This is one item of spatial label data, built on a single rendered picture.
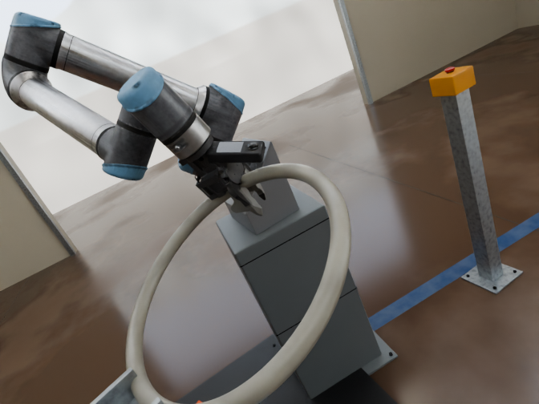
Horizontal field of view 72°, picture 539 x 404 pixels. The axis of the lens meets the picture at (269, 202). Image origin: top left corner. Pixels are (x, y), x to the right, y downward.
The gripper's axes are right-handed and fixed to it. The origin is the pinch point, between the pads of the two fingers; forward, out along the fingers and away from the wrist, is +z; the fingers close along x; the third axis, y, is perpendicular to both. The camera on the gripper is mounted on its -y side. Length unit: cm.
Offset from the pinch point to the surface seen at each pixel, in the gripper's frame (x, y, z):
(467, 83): -88, -49, 51
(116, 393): 42.7, 15.9, -7.8
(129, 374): 39.9, 14.4, -7.8
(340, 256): 28.3, -23.8, -6.8
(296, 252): -30, 27, 50
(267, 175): 2.7, -7.5, -7.5
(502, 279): -59, -30, 146
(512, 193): -137, -51, 174
